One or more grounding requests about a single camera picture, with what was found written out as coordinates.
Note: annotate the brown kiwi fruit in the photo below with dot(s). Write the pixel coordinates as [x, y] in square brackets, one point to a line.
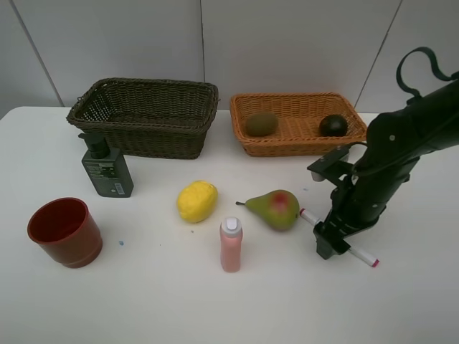
[261, 124]

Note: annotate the dark green avocado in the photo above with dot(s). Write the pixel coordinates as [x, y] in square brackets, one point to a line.
[333, 126]

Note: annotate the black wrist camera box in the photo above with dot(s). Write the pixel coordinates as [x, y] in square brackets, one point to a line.
[332, 166]

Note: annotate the pink bottle white cap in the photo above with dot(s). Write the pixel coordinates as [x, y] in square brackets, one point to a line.
[231, 235]

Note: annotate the white marker pink caps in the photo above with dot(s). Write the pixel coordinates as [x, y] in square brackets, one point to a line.
[357, 252]

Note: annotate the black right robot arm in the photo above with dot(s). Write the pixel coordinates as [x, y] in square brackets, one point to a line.
[394, 144]

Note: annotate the red plastic cup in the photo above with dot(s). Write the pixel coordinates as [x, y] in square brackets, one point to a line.
[66, 231]

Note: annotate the yellow lemon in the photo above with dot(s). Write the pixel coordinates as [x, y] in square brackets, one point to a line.
[197, 201]

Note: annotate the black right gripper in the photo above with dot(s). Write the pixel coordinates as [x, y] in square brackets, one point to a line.
[357, 206]

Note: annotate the dark green pump bottle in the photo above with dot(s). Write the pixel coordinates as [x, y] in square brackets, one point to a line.
[106, 167]

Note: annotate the green red pear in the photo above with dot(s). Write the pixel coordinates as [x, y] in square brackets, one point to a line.
[279, 209]

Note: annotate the dark brown wicker basket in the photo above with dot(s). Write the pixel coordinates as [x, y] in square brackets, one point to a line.
[148, 118]

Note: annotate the orange wicker basket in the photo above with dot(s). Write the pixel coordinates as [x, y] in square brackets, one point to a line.
[299, 116]

